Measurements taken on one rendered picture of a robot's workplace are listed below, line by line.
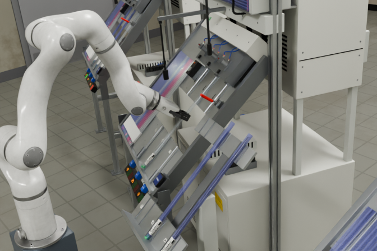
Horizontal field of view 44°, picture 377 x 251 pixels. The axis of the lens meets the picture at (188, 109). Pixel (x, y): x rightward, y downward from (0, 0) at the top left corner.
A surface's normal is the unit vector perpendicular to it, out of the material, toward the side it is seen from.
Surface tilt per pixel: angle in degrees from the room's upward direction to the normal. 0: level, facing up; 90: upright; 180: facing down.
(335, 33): 90
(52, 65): 121
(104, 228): 0
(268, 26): 90
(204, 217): 90
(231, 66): 44
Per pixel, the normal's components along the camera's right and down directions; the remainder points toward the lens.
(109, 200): -0.07, -0.90
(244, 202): 0.33, 0.37
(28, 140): 0.62, -0.23
